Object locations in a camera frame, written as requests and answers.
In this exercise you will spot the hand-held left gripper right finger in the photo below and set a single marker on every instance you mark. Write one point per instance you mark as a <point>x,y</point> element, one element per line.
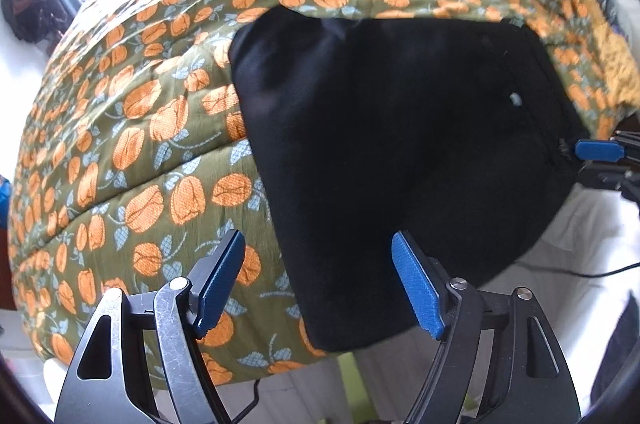
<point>417,284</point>

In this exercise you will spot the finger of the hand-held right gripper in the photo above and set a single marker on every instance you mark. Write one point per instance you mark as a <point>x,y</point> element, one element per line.
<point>607,176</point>
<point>597,149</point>

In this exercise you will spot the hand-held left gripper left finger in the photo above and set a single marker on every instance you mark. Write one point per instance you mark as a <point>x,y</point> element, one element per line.
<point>222,284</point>

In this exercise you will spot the black pants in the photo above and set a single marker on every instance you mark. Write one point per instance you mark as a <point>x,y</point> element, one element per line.
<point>400,144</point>

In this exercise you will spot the yellow knitted blanket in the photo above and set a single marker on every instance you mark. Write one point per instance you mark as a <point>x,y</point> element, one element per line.
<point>622,59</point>

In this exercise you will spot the light green strip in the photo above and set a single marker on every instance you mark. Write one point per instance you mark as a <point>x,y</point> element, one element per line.
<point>357,389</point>

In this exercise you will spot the dark cloth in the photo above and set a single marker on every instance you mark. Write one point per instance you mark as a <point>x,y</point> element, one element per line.
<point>617,354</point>

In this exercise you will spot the orange floral green blanket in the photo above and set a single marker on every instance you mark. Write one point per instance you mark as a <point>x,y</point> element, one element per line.
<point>150,114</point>

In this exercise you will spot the dark hanging bag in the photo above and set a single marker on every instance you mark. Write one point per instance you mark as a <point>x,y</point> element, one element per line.
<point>30,9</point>

